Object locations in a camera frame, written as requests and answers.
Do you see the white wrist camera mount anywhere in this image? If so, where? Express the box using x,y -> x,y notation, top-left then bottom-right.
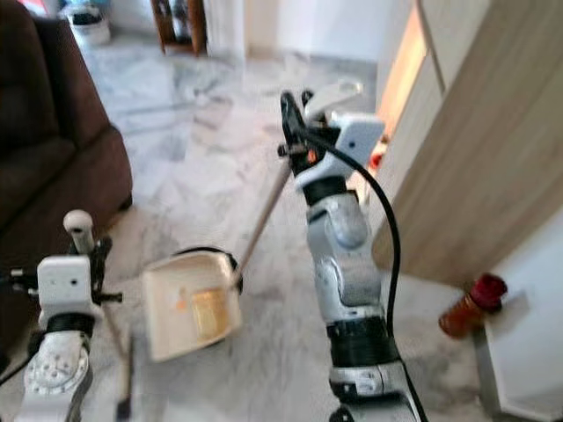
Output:
37,254 -> 94,318
294,112 -> 387,191

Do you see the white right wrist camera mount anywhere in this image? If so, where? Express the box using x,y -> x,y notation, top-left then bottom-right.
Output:
294,112 -> 387,191

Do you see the beige broom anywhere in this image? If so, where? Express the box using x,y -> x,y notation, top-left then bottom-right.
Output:
62,209 -> 139,420

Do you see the light wooden cabinet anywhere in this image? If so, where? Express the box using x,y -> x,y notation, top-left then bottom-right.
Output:
369,0 -> 563,288

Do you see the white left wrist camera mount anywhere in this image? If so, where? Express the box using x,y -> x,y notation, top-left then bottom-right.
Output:
37,254 -> 94,318

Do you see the white curtain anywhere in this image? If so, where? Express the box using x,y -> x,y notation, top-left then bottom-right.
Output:
207,0 -> 248,59

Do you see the beige long-handled dustpan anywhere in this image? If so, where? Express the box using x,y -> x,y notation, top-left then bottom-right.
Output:
140,78 -> 365,364

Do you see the white shelf unit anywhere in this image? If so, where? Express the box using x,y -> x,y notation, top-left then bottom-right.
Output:
473,227 -> 563,422

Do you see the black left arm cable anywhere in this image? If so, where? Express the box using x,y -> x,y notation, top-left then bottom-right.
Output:
0,267 -> 47,389

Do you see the brown bottle red cap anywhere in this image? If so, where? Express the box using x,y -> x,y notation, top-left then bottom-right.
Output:
437,272 -> 509,340

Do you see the dark brown sofa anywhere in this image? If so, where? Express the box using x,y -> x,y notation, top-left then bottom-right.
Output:
0,0 -> 135,372

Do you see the white basket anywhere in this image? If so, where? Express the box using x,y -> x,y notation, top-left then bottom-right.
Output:
61,4 -> 112,47

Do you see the dark wooden rack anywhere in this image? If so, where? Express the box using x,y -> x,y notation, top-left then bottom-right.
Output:
150,0 -> 208,56

